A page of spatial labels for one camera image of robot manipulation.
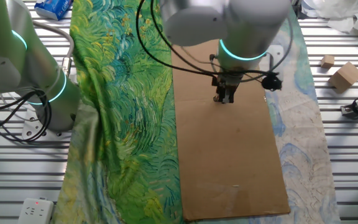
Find large wooden block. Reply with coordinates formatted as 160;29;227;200
328;61;358;93

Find brown cardboard sheet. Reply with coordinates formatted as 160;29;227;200
170;39;291;222

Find grey base cable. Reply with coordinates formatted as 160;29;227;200
32;21;75;77

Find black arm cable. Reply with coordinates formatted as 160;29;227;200
150;0;293;83
135;0;217;78

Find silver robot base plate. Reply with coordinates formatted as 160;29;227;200
21;108;73;141

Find painted green blue cloth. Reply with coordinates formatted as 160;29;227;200
51;0;341;224

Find white crumpled plastic sheet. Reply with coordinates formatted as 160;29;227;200
301;0;358;52

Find clear tape strip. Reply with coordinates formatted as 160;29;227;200
196;182;251;214

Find black base cable bundle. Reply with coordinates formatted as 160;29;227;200
0;89;53;144

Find white camera bracket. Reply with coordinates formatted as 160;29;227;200
266;45;285;68

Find white power strip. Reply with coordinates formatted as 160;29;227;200
17;197;55;224

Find small wooden cube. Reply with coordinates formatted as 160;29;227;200
320;55;336;69

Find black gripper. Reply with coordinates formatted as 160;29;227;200
211;70;242;104

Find blue tissue packet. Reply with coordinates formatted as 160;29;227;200
34;0;73;21

